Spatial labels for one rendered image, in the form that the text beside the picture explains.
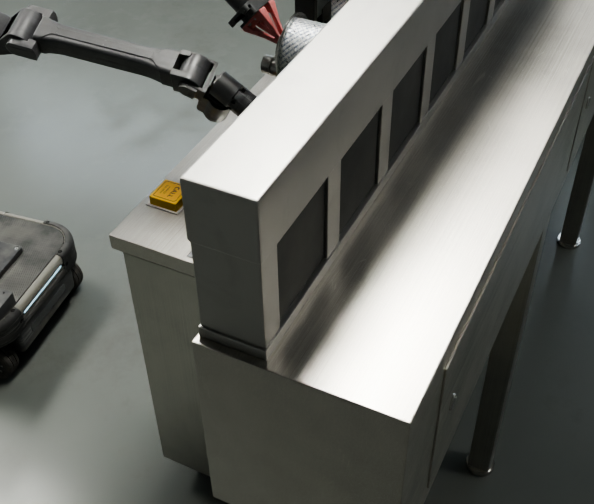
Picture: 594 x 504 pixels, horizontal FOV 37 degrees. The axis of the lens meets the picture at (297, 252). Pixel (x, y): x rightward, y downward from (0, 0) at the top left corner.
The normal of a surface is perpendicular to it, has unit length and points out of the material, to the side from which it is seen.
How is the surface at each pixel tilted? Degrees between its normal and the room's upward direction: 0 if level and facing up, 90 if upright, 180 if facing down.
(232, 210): 90
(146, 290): 90
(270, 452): 90
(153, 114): 0
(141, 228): 0
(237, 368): 90
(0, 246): 0
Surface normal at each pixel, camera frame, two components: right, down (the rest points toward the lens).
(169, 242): -0.01, -0.74
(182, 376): -0.44, 0.61
